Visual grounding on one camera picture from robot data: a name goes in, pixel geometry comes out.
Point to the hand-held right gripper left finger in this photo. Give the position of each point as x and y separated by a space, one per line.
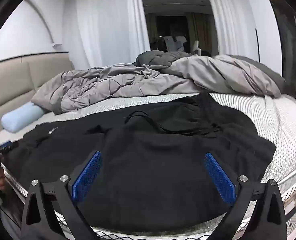
86 177

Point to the olive curtain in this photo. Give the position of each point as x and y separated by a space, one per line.
201 30

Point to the dark grey quilted blanket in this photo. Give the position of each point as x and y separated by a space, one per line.
158 58

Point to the white curtain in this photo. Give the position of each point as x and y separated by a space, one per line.
107 30
228 17

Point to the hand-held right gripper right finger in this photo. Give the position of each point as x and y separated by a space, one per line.
219 177

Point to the black pants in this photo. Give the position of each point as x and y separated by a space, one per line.
150 167

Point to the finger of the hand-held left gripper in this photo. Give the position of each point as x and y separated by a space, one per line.
5 147

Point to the shelf unit with items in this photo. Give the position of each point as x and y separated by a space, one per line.
293 37

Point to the light blue pillow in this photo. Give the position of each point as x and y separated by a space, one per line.
20 117

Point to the white patterned mattress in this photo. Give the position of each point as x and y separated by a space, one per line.
275 120

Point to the beige padded headboard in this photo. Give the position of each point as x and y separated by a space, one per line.
12 85

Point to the grey chair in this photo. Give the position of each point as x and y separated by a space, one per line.
174 43

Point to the grey duvet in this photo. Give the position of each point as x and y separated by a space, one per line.
137 85

